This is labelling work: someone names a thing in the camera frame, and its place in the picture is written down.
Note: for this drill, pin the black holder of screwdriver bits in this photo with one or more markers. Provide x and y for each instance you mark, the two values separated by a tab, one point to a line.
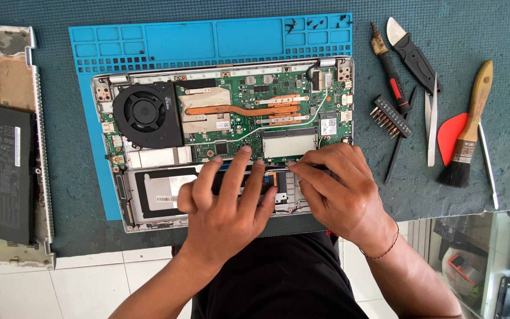
392	116

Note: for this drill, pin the silver laptop bottom cover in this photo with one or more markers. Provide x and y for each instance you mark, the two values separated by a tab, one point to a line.
7	75

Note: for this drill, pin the copper heat pipe heatsink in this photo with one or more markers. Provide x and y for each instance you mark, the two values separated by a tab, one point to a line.
237	110

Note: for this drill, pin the red triangular pry pick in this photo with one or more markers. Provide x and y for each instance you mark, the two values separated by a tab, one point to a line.
449	135

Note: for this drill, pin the open silver laptop base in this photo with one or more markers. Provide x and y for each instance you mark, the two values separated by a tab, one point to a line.
281	82

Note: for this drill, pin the white plastic pry stick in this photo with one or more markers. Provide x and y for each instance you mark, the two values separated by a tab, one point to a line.
488	168

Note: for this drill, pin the glass display cabinet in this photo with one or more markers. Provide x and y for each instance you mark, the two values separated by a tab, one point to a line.
480	266

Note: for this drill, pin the person's left hand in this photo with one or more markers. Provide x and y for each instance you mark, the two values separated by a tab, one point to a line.
219	221

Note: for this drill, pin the person's black clothing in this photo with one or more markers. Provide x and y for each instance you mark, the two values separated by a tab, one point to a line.
281	279

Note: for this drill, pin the black laptop cooling fan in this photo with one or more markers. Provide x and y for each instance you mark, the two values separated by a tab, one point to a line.
146	113

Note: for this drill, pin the hard drive in black caddy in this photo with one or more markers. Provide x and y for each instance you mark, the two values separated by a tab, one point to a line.
162	192

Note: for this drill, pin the white plastic tweezers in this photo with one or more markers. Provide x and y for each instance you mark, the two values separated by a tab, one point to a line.
433	128

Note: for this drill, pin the blue silicone repair mat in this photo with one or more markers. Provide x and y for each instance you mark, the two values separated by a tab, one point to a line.
184	42

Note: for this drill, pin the person's right hand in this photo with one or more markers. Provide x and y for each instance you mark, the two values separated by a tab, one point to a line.
348	199

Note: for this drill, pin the black plastic spudger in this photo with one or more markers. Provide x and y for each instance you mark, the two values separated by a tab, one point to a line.
396	150

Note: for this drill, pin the dark green felt work mat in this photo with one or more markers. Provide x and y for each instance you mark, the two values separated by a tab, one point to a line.
458	26

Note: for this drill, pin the group of small black screws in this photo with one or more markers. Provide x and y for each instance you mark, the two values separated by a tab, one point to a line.
291	24

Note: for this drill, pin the red and black screwdriver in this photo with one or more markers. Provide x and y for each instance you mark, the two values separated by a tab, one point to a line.
392	79

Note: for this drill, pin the black laptop battery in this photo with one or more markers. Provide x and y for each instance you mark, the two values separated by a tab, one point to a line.
7	177

